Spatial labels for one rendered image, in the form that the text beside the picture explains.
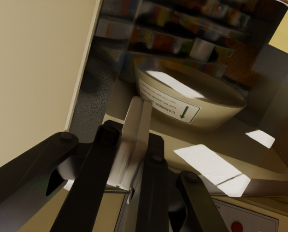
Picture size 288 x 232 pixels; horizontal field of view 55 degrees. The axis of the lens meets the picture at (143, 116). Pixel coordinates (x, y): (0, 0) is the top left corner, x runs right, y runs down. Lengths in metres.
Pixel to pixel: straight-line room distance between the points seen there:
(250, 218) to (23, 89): 0.69
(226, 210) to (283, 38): 0.21
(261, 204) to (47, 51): 0.64
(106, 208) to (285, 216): 0.22
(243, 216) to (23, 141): 0.72
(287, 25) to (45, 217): 0.29
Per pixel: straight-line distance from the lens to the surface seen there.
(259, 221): 0.39
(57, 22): 0.79
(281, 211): 0.41
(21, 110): 0.90
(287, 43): 0.26
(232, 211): 0.37
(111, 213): 0.33
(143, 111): 0.18
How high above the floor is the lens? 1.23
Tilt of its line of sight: 23 degrees up
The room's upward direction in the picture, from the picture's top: 160 degrees counter-clockwise
